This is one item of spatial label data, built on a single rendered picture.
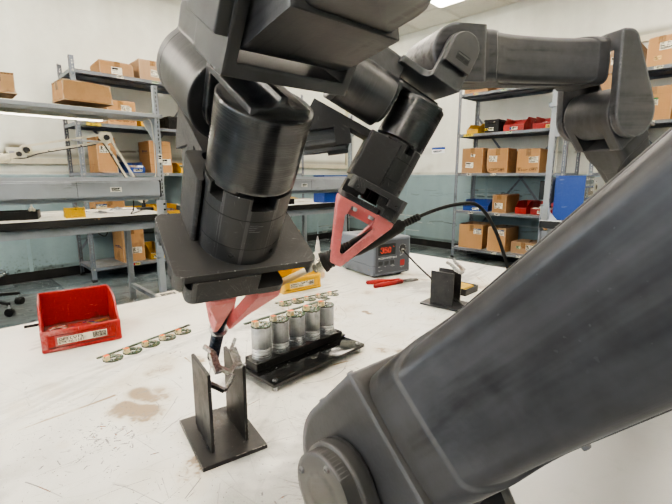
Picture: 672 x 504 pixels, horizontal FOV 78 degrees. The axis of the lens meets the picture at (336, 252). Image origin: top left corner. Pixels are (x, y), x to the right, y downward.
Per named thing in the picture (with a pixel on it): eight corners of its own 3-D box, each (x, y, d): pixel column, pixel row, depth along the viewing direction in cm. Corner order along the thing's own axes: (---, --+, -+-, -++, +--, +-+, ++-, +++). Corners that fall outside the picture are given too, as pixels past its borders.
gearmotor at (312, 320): (323, 343, 58) (323, 307, 57) (311, 348, 56) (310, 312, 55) (311, 338, 59) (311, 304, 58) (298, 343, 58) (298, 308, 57)
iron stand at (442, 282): (443, 327, 77) (475, 291, 72) (410, 294, 80) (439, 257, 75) (456, 318, 81) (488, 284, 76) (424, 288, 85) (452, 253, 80)
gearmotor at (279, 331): (293, 355, 54) (292, 318, 53) (278, 361, 52) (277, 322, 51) (281, 350, 55) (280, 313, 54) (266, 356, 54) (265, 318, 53)
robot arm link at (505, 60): (440, 13, 40) (662, 30, 50) (398, 40, 49) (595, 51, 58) (439, 142, 43) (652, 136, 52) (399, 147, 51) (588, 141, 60)
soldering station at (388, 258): (410, 273, 104) (411, 235, 102) (373, 279, 97) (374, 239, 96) (372, 262, 116) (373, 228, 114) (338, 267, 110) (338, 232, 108)
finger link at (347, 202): (308, 254, 45) (348, 177, 44) (310, 244, 52) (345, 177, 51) (362, 282, 46) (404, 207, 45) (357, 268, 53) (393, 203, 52)
